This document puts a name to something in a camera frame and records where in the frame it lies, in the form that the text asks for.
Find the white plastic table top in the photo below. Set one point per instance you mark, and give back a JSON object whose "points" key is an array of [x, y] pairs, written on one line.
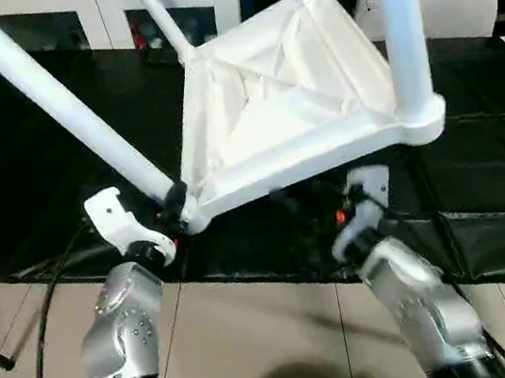
{"points": [[285, 70]]}

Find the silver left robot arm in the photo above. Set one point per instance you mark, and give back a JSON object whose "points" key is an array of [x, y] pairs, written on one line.
{"points": [[125, 329]]}

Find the white cabinet with glass doors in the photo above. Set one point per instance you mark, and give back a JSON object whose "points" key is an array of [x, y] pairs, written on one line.
{"points": [[102, 0]]}

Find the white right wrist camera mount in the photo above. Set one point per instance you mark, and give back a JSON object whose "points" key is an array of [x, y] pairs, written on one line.
{"points": [[369, 183]]}

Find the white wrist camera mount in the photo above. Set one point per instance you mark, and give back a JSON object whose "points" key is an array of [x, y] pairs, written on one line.
{"points": [[110, 214], [369, 183]]}

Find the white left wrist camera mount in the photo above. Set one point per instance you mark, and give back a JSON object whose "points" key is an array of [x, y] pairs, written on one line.
{"points": [[110, 214]]}

